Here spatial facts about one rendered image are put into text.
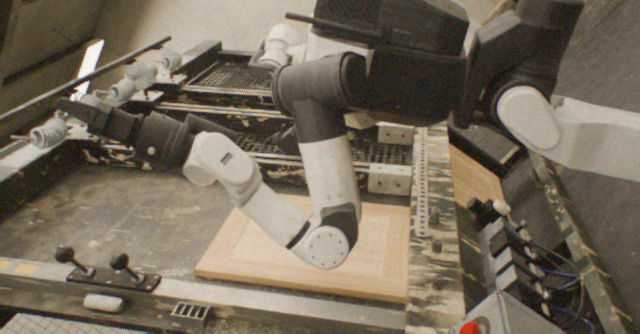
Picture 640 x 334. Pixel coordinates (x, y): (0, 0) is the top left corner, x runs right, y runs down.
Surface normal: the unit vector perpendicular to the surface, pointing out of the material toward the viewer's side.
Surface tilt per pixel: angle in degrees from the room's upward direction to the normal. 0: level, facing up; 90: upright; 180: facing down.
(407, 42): 90
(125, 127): 100
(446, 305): 58
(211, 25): 90
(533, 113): 90
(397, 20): 90
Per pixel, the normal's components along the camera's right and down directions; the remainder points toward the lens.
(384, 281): 0.01, -0.90
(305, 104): -0.53, 0.22
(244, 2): -0.23, 0.49
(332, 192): 0.00, 0.17
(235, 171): 0.41, -0.32
